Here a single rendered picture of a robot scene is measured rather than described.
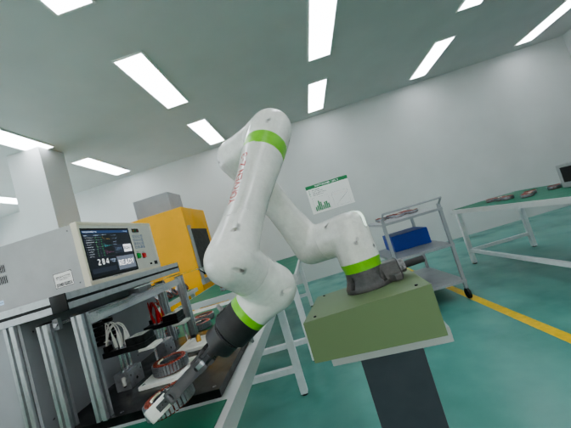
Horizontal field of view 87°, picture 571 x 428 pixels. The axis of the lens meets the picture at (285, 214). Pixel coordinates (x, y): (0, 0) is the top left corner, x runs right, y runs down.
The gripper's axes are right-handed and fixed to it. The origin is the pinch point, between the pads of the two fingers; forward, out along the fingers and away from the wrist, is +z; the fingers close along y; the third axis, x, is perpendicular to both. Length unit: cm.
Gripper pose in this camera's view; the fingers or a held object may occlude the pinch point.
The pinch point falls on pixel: (167, 396)
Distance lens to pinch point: 84.8
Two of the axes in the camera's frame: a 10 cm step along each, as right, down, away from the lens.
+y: -0.7, -0.4, -10.0
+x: 7.2, 6.9, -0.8
